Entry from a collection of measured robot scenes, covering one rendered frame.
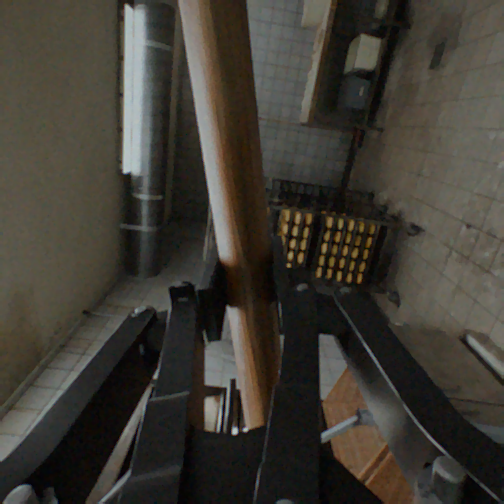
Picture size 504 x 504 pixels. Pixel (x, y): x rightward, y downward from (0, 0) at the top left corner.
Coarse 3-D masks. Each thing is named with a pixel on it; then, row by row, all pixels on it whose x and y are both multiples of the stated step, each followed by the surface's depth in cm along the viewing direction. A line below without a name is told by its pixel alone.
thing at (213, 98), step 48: (192, 0) 14; (240, 0) 15; (192, 48) 15; (240, 48) 15; (240, 96) 15; (240, 144) 16; (240, 192) 17; (240, 240) 18; (240, 288) 19; (240, 336) 20; (240, 384) 22
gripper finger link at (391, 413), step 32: (352, 288) 15; (352, 320) 13; (352, 352) 13; (384, 352) 11; (384, 384) 10; (416, 384) 9; (384, 416) 10; (416, 416) 9; (448, 416) 8; (416, 448) 9; (448, 448) 8; (480, 448) 8; (416, 480) 9; (480, 480) 7
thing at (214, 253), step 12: (216, 252) 21; (216, 264) 19; (204, 276) 17; (216, 276) 18; (204, 288) 16; (216, 288) 17; (204, 300) 16; (216, 300) 17; (204, 312) 17; (216, 312) 17; (204, 324) 17; (216, 324) 17; (216, 336) 17
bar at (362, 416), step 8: (360, 416) 130; (368, 416) 131; (344, 424) 134; (352, 424) 133; (360, 424) 134; (368, 424) 132; (376, 424) 132; (480, 424) 136; (328, 432) 136; (336, 432) 135; (488, 432) 133; (496, 432) 134; (496, 440) 134
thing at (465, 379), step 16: (400, 336) 200; (416, 336) 202; (432, 336) 205; (448, 336) 208; (416, 352) 187; (432, 352) 190; (448, 352) 192; (464, 352) 194; (432, 368) 175; (448, 368) 178; (464, 368) 180; (480, 368) 182; (448, 384) 162; (464, 384) 167; (480, 384) 169; (496, 384) 171; (464, 400) 157; (480, 400) 158; (496, 400) 160; (464, 416) 147; (480, 416) 148; (496, 416) 150
